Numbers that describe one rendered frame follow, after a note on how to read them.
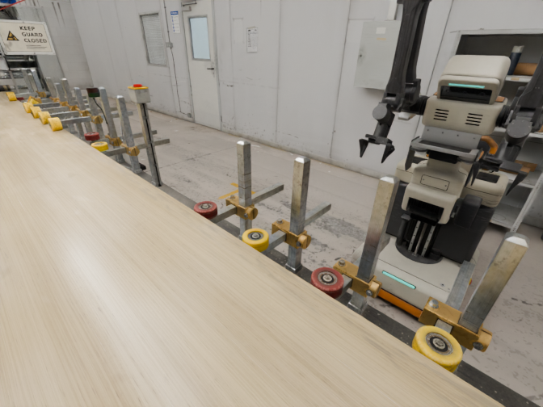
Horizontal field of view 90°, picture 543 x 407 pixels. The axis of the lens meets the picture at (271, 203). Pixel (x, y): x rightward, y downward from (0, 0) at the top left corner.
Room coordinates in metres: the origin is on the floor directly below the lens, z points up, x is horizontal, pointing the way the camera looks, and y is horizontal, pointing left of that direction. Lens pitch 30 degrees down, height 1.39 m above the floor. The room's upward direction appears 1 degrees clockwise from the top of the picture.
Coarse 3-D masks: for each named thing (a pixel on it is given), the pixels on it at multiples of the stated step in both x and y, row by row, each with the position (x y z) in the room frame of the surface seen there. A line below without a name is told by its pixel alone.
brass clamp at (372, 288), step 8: (336, 264) 0.63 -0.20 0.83; (352, 264) 0.63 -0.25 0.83; (344, 272) 0.60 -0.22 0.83; (352, 272) 0.60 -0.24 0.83; (352, 280) 0.58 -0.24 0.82; (360, 280) 0.56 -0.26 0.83; (376, 280) 0.57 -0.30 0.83; (352, 288) 0.57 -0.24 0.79; (360, 288) 0.56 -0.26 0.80; (368, 288) 0.55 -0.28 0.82; (376, 288) 0.54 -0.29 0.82; (376, 296) 0.55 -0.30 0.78
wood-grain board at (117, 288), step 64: (0, 128) 1.77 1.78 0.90; (0, 192) 0.90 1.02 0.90; (64, 192) 0.91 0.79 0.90; (128, 192) 0.93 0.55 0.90; (0, 256) 0.55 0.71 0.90; (64, 256) 0.56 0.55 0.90; (128, 256) 0.56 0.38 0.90; (192, 256) 0.57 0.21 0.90; (256, 256) 0.57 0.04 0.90; (0, 320) 0.36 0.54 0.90; (64, 320) 0.36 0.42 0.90; (128, 320) 0.37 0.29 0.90; (192, 320) 0.37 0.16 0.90; (256, 320) 0.37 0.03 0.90; (320, 320) 0.38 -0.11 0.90; (0, 384) 0.24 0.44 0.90; (64, 384) 0.24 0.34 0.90; (128, 384) 0.24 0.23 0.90; (192, 384) 0.25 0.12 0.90; (256, 384) 0.25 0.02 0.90; (320, 384) 0.25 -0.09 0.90; (384, 384) 0.25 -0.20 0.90; (448, 384) 0.26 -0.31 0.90
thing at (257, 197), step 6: (276, 186) 1.10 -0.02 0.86; (282, 186) 1.12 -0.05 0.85; (258, 192) 1.04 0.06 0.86; (264, 192) 1.04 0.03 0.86; (270, 192) 1.06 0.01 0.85; (276, 192) 1.09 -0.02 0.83; (252, 198) 0.98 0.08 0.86; (258, 198) 1.00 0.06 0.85; (264, 198) 1.03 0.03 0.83; (222, 210) 0.88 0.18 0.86; (228, 210) 0.88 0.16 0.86; (234, 210) 0.90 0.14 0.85; (216, 216) 0.84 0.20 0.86; (222, 216) 0.86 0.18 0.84; (228, 216) 0.88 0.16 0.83; (216, 222) 0.83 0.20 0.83
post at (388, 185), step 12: (384, 180) 0.57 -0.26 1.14; (396, 180) 0.57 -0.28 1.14; (384, 192) 0.57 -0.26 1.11; (396, 192) 0.58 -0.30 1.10; (384, 204) 0.56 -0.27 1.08; (372, 216) 0.58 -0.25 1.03; (384, 216) 0.56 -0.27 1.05; (372, 228) 0.57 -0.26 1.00; (384, 228) 0.57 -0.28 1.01; (372, 240) 0.57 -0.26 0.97; (372, 252) 0.56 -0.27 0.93; (360, 264) 0.58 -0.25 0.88; (372, 264) 0.56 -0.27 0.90; (360, 276) 0.57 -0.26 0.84; (372, 276) 0.57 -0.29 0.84; (360, 300) 0.56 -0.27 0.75
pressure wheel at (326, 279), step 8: (320, 272) 0.51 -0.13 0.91; (328, 272) 0.51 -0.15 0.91; (336, 272) 0.51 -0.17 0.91; (312, 280) 0.48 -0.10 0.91; (320, 280) 0.49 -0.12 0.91; (328, 280) 0.49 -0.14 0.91; (336, 280) 0.49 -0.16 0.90; (320, 288) 0.46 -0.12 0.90; (328, 288) 0.46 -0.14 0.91; (336, 288) 0.46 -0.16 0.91; (336, 296) 0.46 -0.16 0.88
